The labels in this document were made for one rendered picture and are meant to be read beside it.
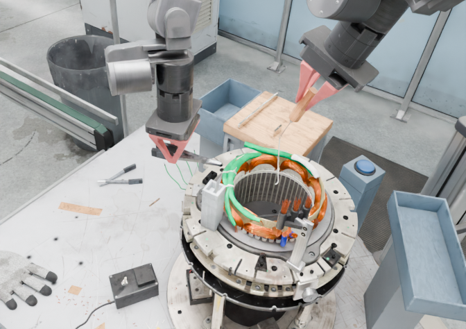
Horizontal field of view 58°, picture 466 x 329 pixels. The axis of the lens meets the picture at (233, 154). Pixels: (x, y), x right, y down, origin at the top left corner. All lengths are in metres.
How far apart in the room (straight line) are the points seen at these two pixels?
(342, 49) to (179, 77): 0.24
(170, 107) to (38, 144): 2.06
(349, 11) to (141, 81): 0.30
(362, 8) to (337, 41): 0.08
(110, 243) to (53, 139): 1.64
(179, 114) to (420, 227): 0.55
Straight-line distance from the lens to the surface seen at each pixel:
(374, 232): 2.30
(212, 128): 1.05
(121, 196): 1.22
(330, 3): 0.47
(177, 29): 0.60
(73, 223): 1.18
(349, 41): 0.54
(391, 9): 0.53
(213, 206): 0.68
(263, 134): 0.98
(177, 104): 0.66
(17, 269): 1.10
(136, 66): 0.62
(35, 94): 1.70
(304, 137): 0.99
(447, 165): 1.06
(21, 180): 2.49
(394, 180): 2.63
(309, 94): 0.61
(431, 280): 0.88
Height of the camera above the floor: 1.67
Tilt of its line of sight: 41 degrees down
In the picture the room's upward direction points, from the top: 7 degrees clockwise
